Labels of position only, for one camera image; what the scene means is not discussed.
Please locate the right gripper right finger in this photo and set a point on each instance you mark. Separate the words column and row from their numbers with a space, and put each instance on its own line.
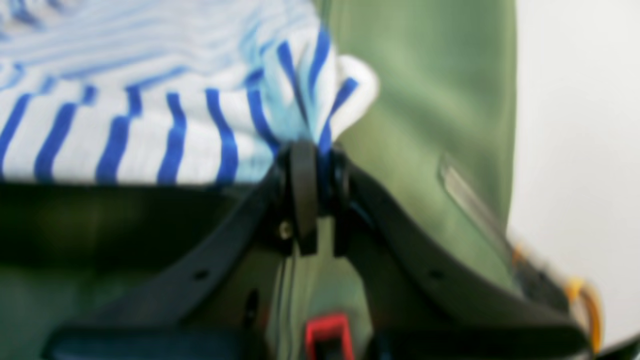
column 425, row 304

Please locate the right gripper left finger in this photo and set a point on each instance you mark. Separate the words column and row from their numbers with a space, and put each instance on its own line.
column 147, row 322

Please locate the blue white striped t-shirt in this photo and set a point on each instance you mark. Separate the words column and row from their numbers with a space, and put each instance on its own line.
column 169, row 92

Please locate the red clamp at table centre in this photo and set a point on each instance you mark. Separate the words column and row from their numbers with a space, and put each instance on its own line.
column 328, row 337

